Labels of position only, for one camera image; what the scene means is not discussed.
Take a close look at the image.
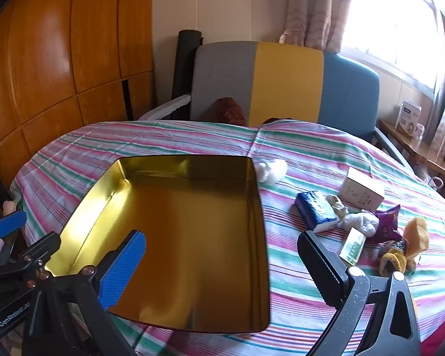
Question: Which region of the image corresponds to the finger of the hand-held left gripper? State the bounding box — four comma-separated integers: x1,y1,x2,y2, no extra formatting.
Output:
0,210,27,240
0,232,62,283

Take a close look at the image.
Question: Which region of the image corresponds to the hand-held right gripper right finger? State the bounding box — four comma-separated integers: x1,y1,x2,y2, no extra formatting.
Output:
298,230,421,356

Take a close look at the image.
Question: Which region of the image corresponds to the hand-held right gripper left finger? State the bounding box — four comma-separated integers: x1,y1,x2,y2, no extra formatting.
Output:
22,230,147,356

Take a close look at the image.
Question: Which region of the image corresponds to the green and white box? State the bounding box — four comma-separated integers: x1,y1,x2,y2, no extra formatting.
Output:
338,227,366,266

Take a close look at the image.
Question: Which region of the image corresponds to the clear plastic bag bundle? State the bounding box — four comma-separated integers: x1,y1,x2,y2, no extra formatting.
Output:
339,211,380,237

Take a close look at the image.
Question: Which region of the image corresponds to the blue tissue pack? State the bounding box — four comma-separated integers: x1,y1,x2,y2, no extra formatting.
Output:
295,191,340,232

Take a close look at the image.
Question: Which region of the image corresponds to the yellow sock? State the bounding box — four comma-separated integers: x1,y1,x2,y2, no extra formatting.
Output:
378,239,418,277

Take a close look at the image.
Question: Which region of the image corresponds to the gold tin box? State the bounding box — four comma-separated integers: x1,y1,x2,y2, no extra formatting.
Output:
44,156,271,334

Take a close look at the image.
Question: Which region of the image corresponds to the purple snack packet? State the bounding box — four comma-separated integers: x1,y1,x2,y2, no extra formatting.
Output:
373,204,403,243

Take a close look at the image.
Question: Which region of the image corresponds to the cream cardboard box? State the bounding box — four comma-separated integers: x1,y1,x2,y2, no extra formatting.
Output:
337,167,385,211

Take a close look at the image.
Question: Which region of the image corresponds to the white plastic bag ball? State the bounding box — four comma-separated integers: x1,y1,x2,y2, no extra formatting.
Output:
253,159,288,183

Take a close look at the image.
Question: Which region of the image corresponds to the wooden side table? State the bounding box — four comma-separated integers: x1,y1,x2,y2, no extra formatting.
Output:
378,119,445,179

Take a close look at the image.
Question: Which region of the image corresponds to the wooden wardrobe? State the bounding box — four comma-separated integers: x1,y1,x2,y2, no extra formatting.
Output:
0,0,156,193

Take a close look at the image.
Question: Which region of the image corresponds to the white carton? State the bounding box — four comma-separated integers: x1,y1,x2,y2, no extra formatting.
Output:
395,99,422,134

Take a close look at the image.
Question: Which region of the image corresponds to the dark red cloth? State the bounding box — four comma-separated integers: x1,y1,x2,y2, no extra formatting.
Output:
208,97,247,125

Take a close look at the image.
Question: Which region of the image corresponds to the grey yellow blue armchair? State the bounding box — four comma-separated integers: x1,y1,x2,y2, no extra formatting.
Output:
139,41,412,167

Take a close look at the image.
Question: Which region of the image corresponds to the black roll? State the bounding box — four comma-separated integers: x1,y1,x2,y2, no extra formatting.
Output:
171,29,203,99

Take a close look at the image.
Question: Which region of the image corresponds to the window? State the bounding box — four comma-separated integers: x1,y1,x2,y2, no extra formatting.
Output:
341,0,445,93

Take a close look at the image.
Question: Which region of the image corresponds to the beige patterned curtain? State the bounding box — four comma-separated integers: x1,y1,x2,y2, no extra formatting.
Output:
280,0,353,50

